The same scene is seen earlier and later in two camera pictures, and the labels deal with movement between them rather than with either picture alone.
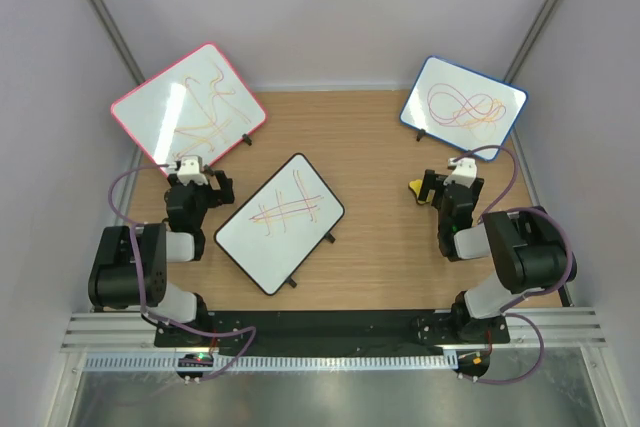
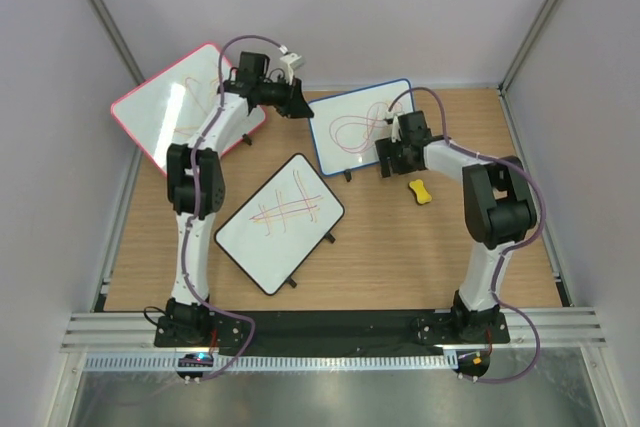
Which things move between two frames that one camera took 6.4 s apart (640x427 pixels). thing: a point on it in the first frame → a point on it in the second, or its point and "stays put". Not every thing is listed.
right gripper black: [433, 181] → [387, 149]
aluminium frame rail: [118, 332] stays put
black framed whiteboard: [279, 229] stays put
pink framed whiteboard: [197, 107] stays put
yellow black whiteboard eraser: [415, 186] stays put
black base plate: [336, 327] stays put
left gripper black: [216, 197] → [294, 104]
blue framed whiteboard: [463, 106] → [346, 125]
